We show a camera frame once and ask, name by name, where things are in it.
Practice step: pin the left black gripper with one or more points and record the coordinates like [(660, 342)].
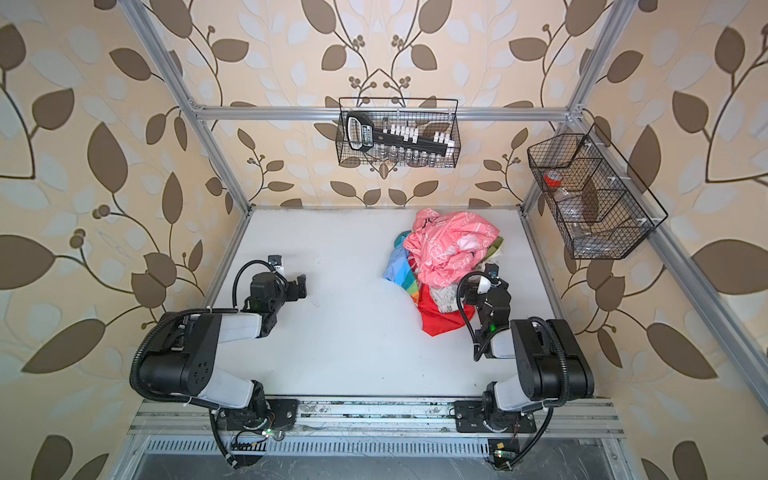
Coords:
[(297, 288)]

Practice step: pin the red cloth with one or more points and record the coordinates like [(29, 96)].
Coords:
[(435, 323)]

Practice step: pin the pink patterned cloth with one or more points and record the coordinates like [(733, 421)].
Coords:
[(446, 247)]

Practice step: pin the multicolour rainbow cloth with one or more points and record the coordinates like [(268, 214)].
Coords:
[(400, 271)]

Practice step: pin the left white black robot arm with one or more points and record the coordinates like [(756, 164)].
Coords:
[(176, 361)]

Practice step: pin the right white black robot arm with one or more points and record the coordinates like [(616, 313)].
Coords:
[(550, 367)]

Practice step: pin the white star patterned cloth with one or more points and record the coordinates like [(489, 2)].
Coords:
[(445, 298)]

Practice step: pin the clear bottle red cap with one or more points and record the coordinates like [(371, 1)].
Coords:
[(568, 207)]

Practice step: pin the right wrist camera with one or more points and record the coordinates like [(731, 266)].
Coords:
[(489, 278)]

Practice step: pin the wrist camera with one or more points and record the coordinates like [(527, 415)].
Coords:
[(489, 278), (276, 262)]

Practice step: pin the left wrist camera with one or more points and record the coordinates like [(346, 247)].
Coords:
[(276, 262)]

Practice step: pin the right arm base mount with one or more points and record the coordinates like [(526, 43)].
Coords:
[(492, 417)]

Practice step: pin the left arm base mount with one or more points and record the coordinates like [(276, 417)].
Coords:
[(259, 416)]

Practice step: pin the side black wire basket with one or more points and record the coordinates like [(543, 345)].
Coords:
[(621, 211)]

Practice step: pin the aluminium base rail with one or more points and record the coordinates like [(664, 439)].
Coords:
[(371, 426)]

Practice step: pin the back black wire basket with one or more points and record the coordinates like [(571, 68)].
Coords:
[(427, 104)]

